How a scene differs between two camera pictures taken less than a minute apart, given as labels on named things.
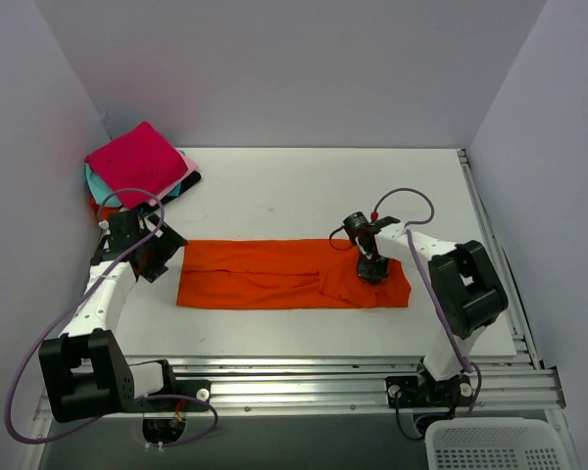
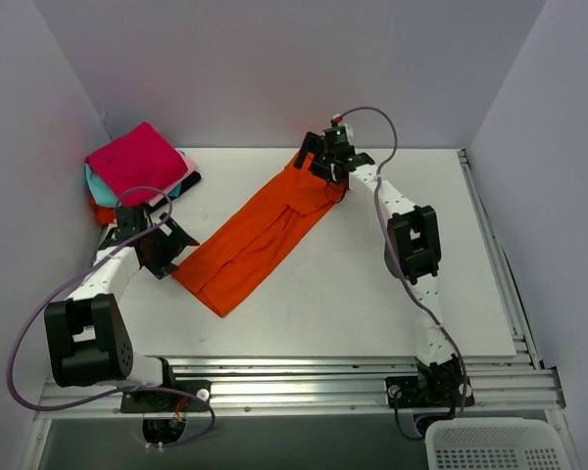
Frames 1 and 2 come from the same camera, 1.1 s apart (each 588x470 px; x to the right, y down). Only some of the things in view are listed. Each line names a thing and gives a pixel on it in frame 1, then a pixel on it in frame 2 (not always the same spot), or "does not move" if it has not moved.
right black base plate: x=425 y=392 does not move
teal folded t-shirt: x=99 y=189 does not move
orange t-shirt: x=283 y=274 -> x=245 y=253
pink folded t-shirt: x=191 y=167 does not move
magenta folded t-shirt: x=140 y=158 does not move
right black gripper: x=372 y=267 -> x=318 y=160
